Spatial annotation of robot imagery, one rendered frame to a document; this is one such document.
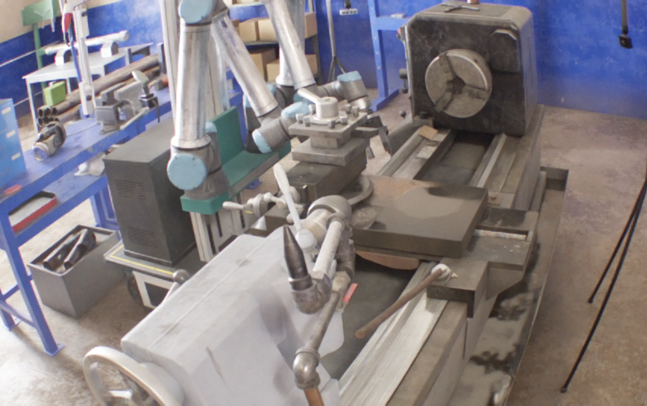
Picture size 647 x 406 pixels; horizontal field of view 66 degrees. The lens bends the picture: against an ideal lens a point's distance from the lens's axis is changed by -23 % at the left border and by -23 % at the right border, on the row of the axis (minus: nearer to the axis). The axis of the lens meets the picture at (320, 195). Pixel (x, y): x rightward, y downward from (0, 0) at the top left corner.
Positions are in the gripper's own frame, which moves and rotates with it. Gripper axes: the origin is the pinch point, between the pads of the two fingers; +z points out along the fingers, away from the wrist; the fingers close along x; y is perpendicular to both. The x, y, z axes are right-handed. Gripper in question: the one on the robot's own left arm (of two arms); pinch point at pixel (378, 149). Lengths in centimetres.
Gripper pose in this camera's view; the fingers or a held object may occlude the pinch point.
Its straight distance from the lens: 255.2
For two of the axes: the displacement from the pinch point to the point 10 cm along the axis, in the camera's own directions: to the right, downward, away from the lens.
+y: 7.3, -2.3, -6.5
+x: 5.8, -2.9, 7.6
